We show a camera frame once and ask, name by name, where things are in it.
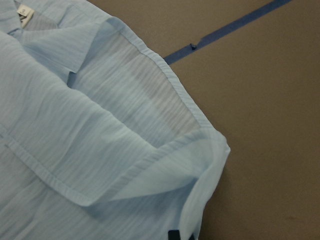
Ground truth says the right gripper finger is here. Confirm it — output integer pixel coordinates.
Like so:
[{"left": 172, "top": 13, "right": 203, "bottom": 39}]
[{"left": 168, "top": 230, "right": 181, "bottom": 240}]

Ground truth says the light blue button shirt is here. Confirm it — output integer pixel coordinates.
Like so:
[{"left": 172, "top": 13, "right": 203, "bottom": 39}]
[{"left": 0, "top": 0, "right": 230, "bottom": 240}]

